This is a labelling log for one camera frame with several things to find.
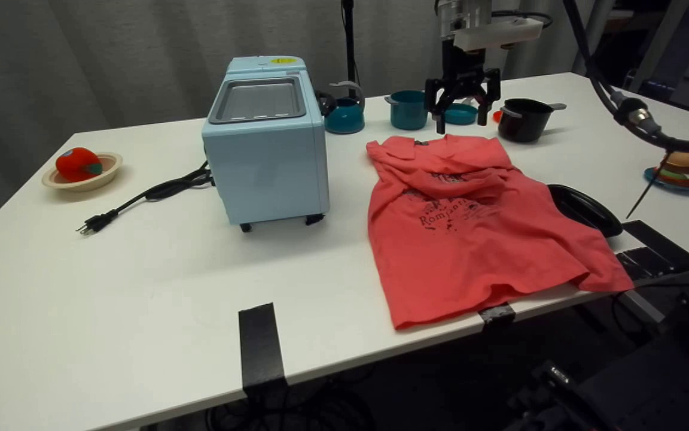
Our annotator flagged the orange printed shirt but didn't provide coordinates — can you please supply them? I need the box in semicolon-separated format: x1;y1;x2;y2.
363;131;636;334

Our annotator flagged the beige small bowl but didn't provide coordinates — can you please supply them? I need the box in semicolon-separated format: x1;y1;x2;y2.
38;149;125;194

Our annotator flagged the long black tape strip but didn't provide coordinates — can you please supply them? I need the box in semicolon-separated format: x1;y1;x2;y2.
238;301;289;390

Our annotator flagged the toy burger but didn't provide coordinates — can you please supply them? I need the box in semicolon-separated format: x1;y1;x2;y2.
658;149;689;192

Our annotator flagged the light blue toaster oven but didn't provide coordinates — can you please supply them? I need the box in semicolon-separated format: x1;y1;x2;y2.
201;53;333;235

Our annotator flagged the black camera stand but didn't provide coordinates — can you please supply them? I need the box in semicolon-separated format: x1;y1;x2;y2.
339;0;359;85

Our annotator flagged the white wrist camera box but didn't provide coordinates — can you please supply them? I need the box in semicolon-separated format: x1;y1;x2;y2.
448;15;548;53

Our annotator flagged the black ribbed tray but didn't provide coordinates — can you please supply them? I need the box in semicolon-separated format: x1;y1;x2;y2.
546;182;628;240

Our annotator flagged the teal toy pot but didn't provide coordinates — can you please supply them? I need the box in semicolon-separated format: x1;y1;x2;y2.
384;86;431;134

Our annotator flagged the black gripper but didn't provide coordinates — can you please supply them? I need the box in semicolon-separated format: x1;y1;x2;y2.
424;41;504;136

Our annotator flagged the large black tape patch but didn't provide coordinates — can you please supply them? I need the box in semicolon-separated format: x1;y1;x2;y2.
616;217;689;286

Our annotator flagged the small black tape square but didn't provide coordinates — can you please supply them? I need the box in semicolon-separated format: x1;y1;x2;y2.
477;301;516;326

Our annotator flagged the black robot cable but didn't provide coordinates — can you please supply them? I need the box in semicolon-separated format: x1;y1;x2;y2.
563;0;689;223

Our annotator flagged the red toy pepper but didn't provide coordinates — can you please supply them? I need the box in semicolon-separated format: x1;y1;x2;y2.
53;143;106;184

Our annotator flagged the teal toy kettle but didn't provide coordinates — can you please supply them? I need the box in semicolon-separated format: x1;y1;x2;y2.
317;76;368;136

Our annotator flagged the teal small plate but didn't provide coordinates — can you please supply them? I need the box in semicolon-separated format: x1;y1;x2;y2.
642;162;689;196

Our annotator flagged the black toy pot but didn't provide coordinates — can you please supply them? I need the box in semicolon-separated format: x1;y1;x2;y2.
491;97;570;147

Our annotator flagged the black toaster power cord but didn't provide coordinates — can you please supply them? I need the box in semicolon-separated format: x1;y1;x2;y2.
75;161;216;237

